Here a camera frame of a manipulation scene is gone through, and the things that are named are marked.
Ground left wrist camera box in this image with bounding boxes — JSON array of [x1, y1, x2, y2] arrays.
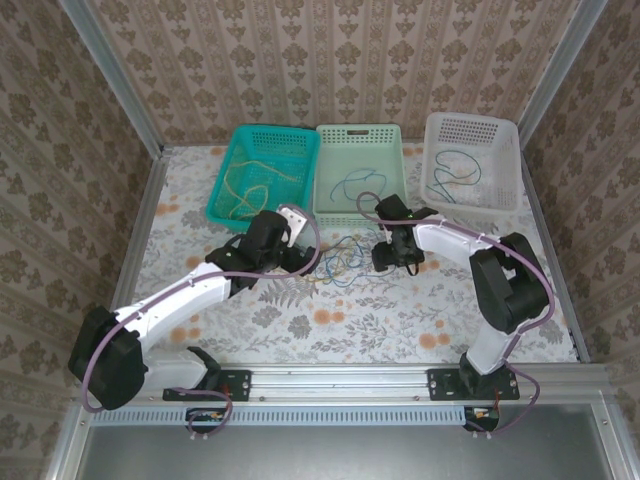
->
[[277, 207, 307, 246]]

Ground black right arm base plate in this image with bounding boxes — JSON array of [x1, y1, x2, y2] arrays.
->
[[427, 368, 520, 401]]

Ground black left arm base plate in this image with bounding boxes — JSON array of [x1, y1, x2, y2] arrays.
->
[[163, 368, 251, 403]]

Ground grey slotted cable duct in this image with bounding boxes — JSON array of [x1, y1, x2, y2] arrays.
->
[[92, 405, 466, 427]]

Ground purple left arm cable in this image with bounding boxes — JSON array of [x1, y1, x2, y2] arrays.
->
[[82, 203, 321, 436]]

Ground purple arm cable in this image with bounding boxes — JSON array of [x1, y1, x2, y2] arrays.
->
[[82, 203, 321, 436], [355, 192, 556, 435]]

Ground teal plastic mesh basket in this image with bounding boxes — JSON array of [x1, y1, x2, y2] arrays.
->
[[206, 124, 322, 234]]

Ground white plastic mesh basket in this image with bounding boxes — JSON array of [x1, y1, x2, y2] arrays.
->
[[422, 112, 524, 216]]

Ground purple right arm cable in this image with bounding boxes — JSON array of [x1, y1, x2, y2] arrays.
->
[[355, 192, 556, 435]]

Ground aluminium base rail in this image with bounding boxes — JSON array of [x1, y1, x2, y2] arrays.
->
[[74, 363, 616, 401]]

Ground grey metal panel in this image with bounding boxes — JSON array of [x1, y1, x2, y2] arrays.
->
[[74, 423, 621, 480]]

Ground aluminium frame post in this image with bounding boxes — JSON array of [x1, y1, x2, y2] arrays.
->
[[59, 0, 166, 151], [517, 0, 609, 146]]

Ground thin dark blue cable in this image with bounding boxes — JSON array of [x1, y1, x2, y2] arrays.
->
[[432, 148, 484, 204], [319, 249, 381, 289]]

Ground aluminium side rail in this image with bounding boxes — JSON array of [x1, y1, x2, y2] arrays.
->
[[519, 149, 591, 361], [94, 147, 171, 364]]

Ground thin light blue cable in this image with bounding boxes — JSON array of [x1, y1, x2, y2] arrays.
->
[[330, 168, 387, 201], [319, 234, 369, 271]]

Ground floral table cloth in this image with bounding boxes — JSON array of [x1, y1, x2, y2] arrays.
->
[[117, 142, 581, 364]]

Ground mint green plastic basket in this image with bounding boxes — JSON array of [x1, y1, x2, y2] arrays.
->
[[313, 123, 407, 229]]

